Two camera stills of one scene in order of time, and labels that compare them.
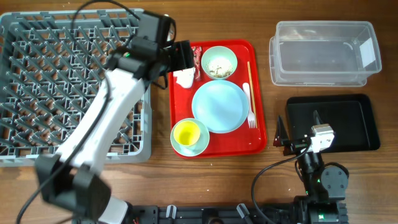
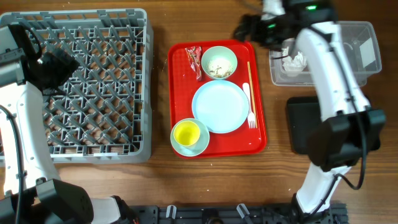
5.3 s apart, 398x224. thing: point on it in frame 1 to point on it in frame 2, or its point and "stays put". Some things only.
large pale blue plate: x=221 y=105 stays put
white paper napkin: x=185 y=78 to x=296 y=64
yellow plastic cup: x=186 y=132 stays put
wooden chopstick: x=253 y=93 stays put
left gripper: x=181 y=54 to x=65 y=72
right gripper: x=282 y=139 to x=260 y=33
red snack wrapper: x=196 y=55 stays put
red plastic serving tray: x=227 y=99 stays put
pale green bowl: x=219 y=61 stays put
